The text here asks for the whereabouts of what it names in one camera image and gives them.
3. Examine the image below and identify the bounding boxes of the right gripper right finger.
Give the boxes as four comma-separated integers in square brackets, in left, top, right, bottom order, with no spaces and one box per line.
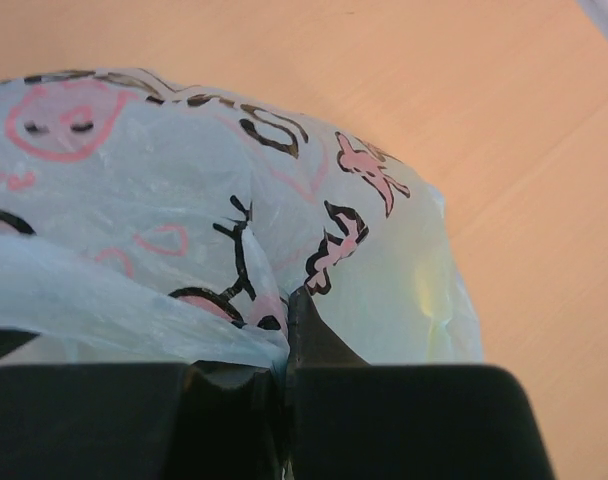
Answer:
[287,289,554,479]

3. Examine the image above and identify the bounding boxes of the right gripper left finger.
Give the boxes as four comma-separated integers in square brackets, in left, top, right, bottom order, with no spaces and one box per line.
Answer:
[0,330,284,479]

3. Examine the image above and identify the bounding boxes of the blue plastic bag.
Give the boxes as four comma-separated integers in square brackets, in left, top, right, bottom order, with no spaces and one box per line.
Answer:
[0,69,483,368]

